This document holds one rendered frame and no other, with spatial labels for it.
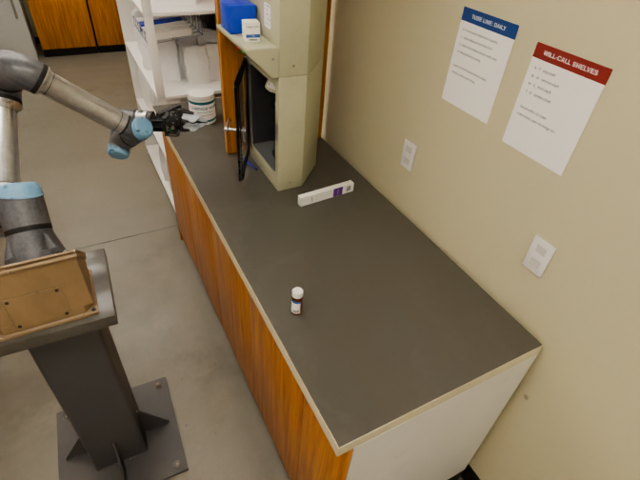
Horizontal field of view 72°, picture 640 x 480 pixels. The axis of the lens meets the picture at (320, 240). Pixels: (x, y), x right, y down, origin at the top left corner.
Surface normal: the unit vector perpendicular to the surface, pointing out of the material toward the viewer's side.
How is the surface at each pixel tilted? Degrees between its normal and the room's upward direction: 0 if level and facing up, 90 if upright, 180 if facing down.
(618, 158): 90
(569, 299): 90
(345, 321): 1
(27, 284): 90
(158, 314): 0
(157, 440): 0
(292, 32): 90
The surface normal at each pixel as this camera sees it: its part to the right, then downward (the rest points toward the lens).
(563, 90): -0.88, 0.25
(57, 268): 0.46, 0.59
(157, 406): 0.07, -0.77
